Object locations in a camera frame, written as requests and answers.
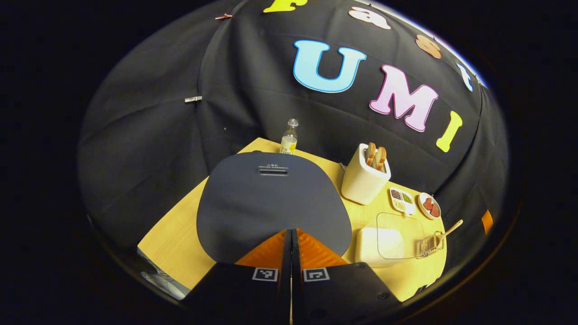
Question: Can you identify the white toaster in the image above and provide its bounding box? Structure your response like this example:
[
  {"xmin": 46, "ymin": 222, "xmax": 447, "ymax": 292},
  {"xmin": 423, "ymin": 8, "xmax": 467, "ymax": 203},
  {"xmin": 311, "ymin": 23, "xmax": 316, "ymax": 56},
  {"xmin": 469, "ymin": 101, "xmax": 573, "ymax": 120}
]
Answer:
[{"xmin": 341, "ymin": 144, "xmax": 392, "ymax": 205}]

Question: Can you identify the white divided bean dish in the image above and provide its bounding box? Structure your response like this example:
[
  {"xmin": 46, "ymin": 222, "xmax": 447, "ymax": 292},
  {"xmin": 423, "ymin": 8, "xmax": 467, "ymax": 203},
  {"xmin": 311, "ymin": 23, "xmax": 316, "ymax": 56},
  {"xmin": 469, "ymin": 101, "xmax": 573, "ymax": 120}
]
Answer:
[{"xmin": 389, "ymin": 187, "xmax": 416, "ymax": 216}]

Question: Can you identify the clear plastic lid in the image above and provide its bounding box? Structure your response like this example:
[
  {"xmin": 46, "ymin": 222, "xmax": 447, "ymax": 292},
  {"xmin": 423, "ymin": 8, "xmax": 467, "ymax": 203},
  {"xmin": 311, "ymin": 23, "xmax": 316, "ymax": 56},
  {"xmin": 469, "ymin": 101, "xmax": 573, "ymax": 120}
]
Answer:
[{"xmin": 377, "ymin": 212, "xmax": 426, "ymax": 260}]

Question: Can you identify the dark lidded rice cooker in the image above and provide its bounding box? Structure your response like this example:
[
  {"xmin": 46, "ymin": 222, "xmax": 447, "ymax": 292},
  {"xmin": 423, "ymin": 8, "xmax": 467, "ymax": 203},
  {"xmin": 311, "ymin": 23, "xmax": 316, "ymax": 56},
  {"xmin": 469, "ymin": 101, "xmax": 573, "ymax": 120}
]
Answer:
[{"xmin": 196, "ymin": 151, "xmax": 352, "ymax": 264}]

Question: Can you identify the black backdrop cloth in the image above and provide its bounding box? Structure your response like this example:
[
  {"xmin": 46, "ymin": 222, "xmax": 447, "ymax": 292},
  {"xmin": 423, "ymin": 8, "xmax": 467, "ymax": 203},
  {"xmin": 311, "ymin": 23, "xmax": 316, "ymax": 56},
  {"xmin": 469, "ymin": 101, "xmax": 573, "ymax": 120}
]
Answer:
[{"xmin": 78, "ymin": 0, "xmax": 510, "ymax": 253}]

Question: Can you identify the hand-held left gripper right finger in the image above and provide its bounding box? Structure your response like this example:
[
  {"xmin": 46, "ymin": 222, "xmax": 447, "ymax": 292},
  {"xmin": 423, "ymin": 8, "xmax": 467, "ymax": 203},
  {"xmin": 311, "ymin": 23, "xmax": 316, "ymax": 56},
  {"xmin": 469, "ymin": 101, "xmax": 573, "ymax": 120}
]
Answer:
[{"xmin": 291, "ymin": 229, "xmax": 402, "ymax": 325}]

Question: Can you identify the white rice container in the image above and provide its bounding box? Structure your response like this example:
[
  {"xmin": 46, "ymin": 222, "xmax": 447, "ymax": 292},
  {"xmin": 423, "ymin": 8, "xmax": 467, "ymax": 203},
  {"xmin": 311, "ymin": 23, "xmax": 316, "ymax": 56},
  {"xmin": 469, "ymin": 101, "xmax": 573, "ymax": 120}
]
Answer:
[{"xmin": 354, "ymin": 227, "xmax": 406, "ymax": 268}]

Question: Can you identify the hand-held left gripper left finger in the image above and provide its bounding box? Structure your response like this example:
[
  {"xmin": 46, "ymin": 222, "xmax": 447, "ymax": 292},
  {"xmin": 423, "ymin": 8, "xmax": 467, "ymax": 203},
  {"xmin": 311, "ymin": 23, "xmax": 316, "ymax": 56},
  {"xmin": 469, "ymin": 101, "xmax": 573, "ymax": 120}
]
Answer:
[{"xmin": 183, "ymin": 229, "xmax": 292, "ymax": 325}]

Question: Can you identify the clear wire chopstick holder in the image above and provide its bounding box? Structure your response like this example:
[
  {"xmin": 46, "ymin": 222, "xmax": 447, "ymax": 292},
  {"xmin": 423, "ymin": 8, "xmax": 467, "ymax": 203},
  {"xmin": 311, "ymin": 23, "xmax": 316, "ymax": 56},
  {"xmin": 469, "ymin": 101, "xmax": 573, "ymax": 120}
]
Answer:
[{"xmin": 416, "ymin": 231, "xmax": 445, "ymax": 259}]

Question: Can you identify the small glass bottle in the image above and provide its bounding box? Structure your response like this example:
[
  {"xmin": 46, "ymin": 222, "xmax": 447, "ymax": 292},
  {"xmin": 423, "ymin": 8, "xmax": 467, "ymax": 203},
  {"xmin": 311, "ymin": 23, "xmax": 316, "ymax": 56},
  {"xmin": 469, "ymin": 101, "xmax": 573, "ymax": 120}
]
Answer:
[{"xmin": 280, "ymin": 119, "xmax": 299, "ymax": 155}]

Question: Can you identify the round white plate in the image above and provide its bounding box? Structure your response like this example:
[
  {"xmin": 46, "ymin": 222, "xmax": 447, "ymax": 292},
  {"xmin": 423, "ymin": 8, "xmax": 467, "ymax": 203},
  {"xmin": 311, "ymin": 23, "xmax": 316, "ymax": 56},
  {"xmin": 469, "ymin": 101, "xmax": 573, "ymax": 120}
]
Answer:
[{"xmin": 417, "ymin": 192, "xmax": 442, "ymax": 220}]

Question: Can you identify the wooden spoon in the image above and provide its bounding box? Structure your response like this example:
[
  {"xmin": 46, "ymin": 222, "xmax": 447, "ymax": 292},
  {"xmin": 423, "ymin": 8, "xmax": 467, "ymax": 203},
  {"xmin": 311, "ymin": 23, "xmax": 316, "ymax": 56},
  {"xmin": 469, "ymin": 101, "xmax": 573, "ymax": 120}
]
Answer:
[{"xmin": 431, "ymin": 219, "xmax": 464, "ymax": 246}]

